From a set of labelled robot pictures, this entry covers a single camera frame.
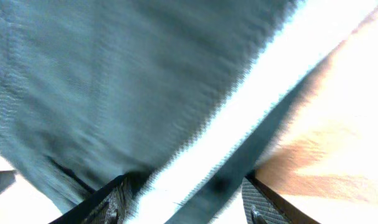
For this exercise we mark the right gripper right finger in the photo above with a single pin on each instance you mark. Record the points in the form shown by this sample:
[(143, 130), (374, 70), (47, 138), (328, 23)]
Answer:
[(263, 205)]

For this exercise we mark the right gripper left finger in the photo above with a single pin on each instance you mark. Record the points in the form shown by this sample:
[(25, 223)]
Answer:
[(109, 205)]

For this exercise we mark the light blue t-shirt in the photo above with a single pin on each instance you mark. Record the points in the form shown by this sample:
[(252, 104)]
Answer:
[(91, 90)]

